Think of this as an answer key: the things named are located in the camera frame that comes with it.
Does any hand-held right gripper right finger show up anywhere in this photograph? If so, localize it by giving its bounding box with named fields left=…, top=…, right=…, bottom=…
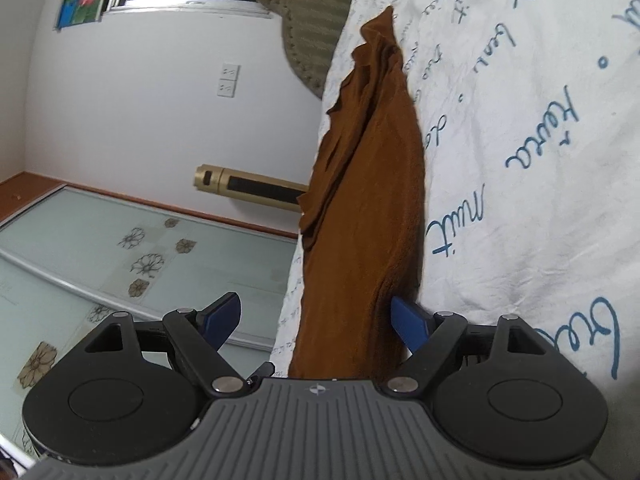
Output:
left=386, top=296, right=542, bottom=401

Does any white quilt with blue script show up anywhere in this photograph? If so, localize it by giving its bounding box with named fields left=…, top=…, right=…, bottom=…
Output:
left=270, top=0, right=640, bottom=466

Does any gold tower fan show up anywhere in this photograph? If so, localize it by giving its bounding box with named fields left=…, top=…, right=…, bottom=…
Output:
left=194, top=162, right=311, bottom=212

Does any brown knit sweater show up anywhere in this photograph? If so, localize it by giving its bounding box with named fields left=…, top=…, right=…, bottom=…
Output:
left=289, top=6, right=427, bottom=381

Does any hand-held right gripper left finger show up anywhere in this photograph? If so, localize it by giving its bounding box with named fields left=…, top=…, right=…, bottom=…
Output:
left=84, top=291, right=252, bottom=400

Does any olive padded headboard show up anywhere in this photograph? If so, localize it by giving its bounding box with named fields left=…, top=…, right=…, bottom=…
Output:
left=248, top=0, right=363, bottom=101

